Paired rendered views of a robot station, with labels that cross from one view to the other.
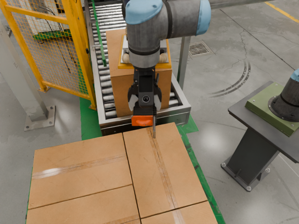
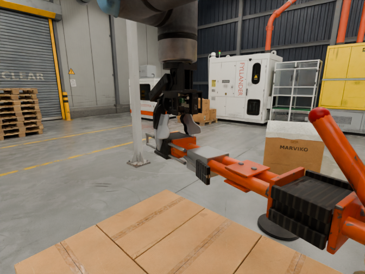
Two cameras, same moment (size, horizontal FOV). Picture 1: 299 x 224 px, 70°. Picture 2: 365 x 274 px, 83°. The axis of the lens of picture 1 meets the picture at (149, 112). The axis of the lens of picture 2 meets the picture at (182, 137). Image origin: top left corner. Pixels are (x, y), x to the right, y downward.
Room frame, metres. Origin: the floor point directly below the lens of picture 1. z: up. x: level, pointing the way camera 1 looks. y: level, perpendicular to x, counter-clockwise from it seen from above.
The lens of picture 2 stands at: (0.97, -0.26, 1.37)
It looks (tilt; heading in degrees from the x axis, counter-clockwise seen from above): 14 degrees down; 146
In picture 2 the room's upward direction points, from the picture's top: straight up
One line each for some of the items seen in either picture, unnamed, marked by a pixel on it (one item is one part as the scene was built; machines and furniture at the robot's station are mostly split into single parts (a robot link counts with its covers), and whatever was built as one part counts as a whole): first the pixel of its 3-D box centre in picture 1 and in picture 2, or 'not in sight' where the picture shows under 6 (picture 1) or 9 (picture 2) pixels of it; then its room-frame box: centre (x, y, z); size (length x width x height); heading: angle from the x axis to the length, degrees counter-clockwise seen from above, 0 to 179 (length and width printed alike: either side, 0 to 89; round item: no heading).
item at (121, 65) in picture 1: (128, 47); not in sight; (1.11, 0.12, 1.11); 0.34 x 0.10 x 0.05; 1
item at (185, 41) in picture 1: (181, 69); not in sight; (1.72, -0.32, 0.50); 0.07 x 0.07 x 1.00; 14
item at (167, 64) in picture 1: (160, 47); not in sight; (1.12, -0.07, 1.11); 0.34 x 0.10 x 0.05; 1
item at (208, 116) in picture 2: not in sight; (197, 110); (-5.27, 4.58, 0.45); 1.21 x 1.03 x 0.91; 17
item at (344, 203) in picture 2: not in sight; (313, 203); (0.86, 0.02, 1.22); 0.10 x 0.08 x 0.06; 91
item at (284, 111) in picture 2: not in sight; (291, 117); (-2.77, 6.70, 0.32); 1.25 x 0.52 x 0.63; 17
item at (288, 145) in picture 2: not in sight; (288, 148); (0.03, 1.53, 0.82); 0.60 x 0.40 x 0.40; 123
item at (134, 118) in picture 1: (142, 112); (176, 144); (0.51, 0.03, 1.21); 0.08 x 0.07 x 0.05; 1
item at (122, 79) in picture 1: (136, 70); not in sight; (1.38, 0.10, 0.75); 0.60 x 0.40 x 0.40; 11
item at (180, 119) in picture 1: (146, 125); not in sight; (1.04, 0.02, 0.47); 0.70 x 0.03 x 0.15; 104
